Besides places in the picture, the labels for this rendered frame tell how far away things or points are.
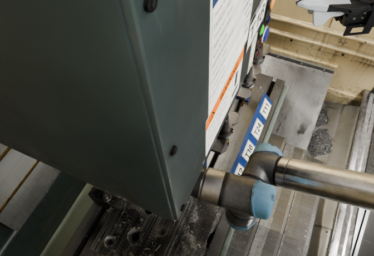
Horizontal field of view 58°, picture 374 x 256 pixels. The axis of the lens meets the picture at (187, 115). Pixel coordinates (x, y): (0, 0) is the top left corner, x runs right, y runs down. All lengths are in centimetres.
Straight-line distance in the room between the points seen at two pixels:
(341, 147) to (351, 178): 99
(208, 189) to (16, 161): 70
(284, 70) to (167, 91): 150
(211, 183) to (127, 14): 55
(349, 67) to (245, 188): 115
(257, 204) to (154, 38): 54
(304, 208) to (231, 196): 84
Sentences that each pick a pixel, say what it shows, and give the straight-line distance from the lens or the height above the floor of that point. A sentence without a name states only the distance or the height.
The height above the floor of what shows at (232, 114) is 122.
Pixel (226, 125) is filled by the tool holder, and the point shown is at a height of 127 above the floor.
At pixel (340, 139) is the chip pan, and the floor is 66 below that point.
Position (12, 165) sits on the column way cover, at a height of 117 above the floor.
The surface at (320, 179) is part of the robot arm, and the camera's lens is 81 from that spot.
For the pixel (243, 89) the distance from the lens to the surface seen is 116.
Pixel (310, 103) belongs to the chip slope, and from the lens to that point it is 173.
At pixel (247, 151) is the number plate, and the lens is 134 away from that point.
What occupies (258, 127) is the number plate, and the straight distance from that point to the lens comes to 141.
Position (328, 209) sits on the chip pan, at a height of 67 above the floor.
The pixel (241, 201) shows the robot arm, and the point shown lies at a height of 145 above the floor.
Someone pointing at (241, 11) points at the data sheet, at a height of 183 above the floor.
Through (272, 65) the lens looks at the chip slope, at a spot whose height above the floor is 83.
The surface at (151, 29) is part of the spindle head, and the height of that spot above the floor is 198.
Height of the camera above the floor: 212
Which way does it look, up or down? 56 degrees down
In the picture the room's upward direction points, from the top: 4 degrees counter-clockwise
